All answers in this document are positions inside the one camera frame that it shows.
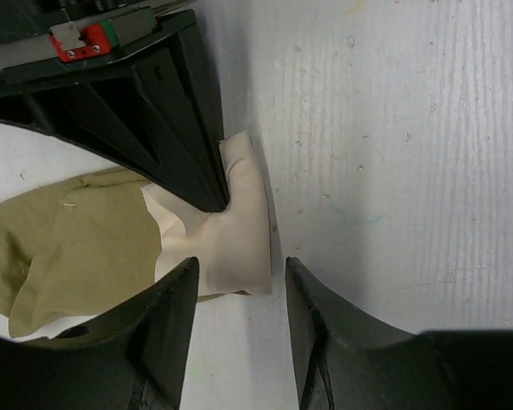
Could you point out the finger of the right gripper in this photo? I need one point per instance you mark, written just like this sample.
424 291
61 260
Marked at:
156 112

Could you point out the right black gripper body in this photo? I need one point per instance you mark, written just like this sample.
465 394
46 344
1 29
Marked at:
71 32

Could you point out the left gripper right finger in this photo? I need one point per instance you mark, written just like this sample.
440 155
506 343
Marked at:
344 358

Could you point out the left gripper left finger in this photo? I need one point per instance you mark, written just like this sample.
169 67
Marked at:
130 357

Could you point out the khaki underwear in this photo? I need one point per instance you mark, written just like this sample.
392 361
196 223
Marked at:
72 250

